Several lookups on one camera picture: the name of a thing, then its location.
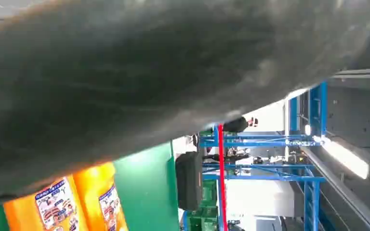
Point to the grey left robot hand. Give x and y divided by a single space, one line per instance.
140 79

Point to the person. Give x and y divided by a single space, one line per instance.
236 125

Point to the green table mat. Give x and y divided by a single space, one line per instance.
146 191

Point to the black zip case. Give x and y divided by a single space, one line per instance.
188 181

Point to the orange drink bottle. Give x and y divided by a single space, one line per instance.
89 191
22 213

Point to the red pole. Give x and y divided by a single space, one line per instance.
221 175

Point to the green plastic crate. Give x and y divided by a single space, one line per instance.
204 220
209 193

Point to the blue metal rack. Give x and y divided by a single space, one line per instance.
268 178

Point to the ceiling light strip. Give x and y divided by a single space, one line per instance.
344 156

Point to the grey ceiling rail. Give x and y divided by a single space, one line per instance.
347 196

